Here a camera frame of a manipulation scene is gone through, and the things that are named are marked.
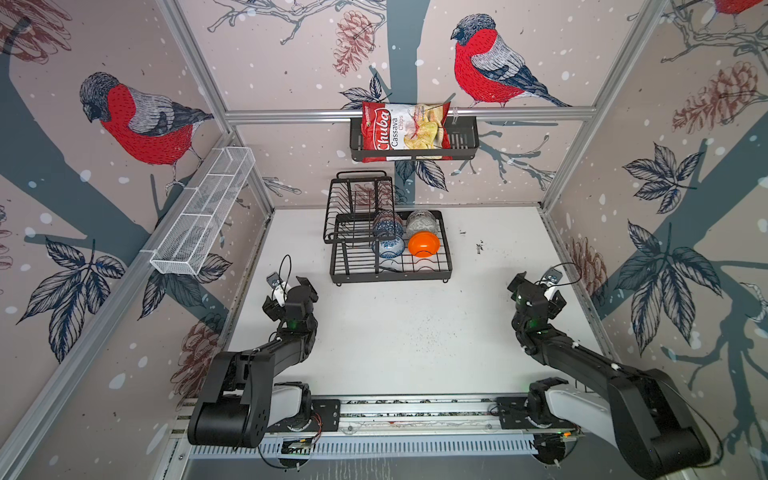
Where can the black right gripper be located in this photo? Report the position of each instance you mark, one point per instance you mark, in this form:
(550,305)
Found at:
(519,283)

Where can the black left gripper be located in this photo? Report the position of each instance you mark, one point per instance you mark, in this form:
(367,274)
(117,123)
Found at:
(272,310)

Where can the black wire dish rack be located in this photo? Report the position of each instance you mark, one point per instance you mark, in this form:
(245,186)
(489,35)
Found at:
(373,241)

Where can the blue floral ceramic bowl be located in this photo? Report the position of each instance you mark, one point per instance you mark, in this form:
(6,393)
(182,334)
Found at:
(390,248)

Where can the blue triangle patterned bowl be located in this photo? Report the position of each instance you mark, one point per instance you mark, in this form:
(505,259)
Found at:
(387,225)

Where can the orange plastic bowl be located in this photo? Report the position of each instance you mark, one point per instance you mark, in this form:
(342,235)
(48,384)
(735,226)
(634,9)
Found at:
(424,244)

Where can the green patterned ceramic bowl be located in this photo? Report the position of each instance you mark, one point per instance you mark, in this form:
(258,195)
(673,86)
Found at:
(421,221)

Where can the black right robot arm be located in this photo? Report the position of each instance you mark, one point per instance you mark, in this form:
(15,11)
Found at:
(639,412)

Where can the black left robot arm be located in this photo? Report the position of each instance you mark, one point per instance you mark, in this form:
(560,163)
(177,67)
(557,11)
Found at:
(240,399)

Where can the red cassava chips bag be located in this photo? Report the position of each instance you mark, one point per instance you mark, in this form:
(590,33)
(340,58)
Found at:
(391,127)

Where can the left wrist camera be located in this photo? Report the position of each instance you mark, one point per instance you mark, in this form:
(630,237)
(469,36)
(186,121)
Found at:
(279,288)

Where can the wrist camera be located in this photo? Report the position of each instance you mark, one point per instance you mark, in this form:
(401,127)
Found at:
(279,288)
(550,279)

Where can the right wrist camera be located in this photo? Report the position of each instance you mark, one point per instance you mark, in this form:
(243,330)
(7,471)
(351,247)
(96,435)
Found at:
(550,279)

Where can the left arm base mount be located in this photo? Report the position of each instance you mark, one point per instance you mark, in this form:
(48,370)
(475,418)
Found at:
(322,416)

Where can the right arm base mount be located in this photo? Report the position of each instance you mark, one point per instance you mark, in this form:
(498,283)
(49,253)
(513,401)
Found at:
(513,413)

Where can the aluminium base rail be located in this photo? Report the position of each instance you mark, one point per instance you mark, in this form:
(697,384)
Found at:
(403,416)

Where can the white wire mesh shelf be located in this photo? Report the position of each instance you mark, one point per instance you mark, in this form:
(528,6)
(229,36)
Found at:
(191,237)

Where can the black wall shelf basket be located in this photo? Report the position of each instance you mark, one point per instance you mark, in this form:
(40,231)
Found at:
(461,133)

